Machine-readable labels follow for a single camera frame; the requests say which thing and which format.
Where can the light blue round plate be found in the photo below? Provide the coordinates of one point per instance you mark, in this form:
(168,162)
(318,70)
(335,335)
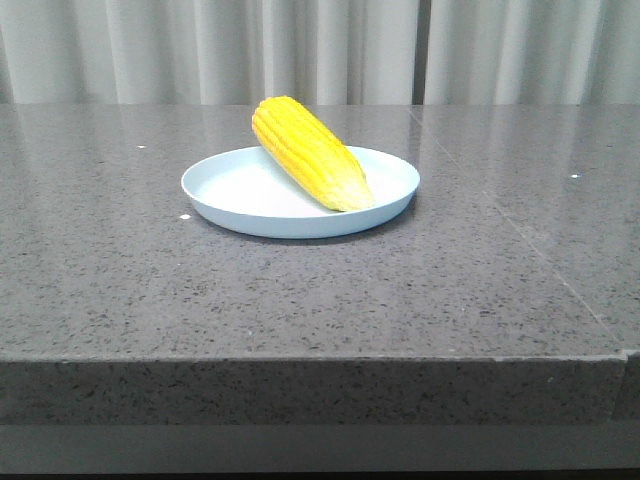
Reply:
(245,191)

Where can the white pleated curtain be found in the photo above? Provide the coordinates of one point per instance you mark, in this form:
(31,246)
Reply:
(322,52)

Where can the yellow corn cob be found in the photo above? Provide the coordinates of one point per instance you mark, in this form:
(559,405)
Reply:
(311,154)

